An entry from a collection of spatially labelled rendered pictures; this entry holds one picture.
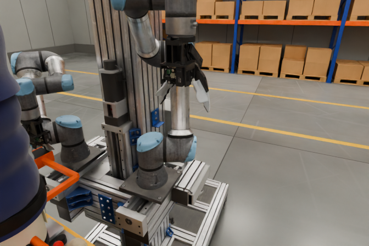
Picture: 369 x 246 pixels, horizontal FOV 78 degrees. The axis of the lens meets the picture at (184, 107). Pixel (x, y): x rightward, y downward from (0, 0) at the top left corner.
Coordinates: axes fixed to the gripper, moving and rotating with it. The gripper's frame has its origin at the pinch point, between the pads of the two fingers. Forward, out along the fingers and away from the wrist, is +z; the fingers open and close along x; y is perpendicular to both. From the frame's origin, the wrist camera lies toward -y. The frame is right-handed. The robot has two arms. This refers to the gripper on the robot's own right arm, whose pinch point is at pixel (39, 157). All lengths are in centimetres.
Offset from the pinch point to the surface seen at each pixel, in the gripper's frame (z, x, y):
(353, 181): 118, 234, 165
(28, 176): -19.9, -20.9, 38.6
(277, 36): 13, 813, -20
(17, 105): -38, -18, 36
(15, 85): -43, -17, 37
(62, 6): -87, 697, -956
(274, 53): 51, 686, -1
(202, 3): -88, 665, -229
